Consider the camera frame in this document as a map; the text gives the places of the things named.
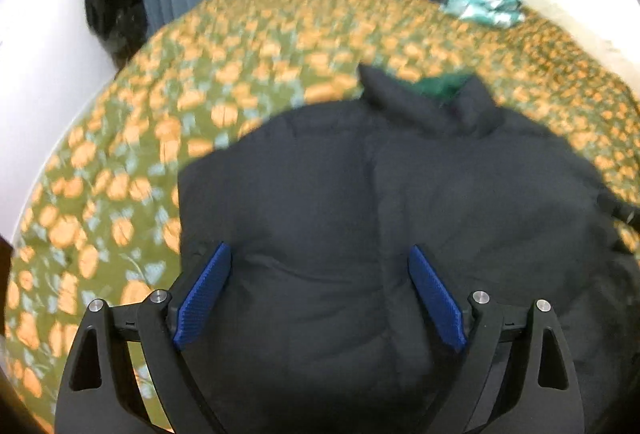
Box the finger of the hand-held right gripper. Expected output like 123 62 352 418
598 194 640 229

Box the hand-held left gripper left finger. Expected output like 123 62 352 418
53 241 234 434

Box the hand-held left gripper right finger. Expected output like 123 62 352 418
407 244 586 434

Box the black puffer jacket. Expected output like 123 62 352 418
177 62 640 434

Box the green orange floral bed quilt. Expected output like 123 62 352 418
4 0 640 434

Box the teal white plaid cloth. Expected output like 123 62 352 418
442 0 526 28

